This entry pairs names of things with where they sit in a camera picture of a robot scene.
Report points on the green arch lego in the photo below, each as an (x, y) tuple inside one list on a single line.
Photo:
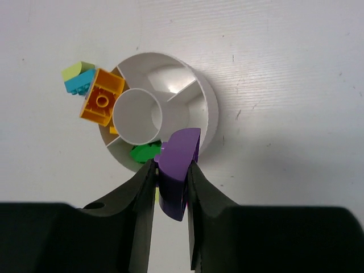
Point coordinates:
[(143, 153)]

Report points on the yellow butterfly lego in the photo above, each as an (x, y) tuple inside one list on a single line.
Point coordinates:
[(103, 92)]

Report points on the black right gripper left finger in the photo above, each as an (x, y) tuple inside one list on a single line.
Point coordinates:
[(111, 234)]

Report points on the white round divided container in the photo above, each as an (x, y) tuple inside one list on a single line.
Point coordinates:
[(164, 95)]

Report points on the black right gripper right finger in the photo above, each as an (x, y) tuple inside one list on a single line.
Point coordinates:
[(227, 237)]

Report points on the purple lego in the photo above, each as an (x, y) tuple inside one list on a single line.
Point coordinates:
[(173, 162)]

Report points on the yellow lego brick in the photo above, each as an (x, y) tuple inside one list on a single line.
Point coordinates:
[(112, 130)]

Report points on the yellow-green and teal long lego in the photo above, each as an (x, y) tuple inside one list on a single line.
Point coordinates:
[(78, 77)]

